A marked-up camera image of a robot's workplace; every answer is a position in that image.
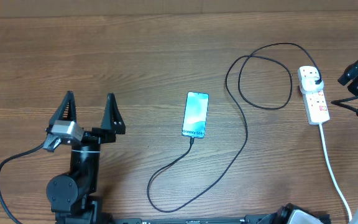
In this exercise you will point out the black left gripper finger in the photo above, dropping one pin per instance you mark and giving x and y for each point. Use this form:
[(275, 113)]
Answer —
[(112, 119), (66, 111)]

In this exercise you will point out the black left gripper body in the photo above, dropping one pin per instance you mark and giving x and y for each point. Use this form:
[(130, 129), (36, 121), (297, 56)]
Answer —
[(96, 137)]

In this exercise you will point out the Galaxy smartphone blue screen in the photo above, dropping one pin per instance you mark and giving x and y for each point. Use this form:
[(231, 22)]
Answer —
[(196, 110)]

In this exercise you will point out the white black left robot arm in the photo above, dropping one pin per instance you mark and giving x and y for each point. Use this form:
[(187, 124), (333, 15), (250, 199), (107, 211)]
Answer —
[(71, 194)]

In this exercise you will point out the white charger plug adapter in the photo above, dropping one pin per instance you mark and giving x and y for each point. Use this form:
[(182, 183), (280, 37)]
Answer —
[(308, 85)]

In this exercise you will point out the white power strip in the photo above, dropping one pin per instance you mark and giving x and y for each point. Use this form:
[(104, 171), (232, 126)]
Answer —
[(315, 104)]

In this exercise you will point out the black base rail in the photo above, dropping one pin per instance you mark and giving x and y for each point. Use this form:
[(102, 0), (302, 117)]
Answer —
[(248, 219)]

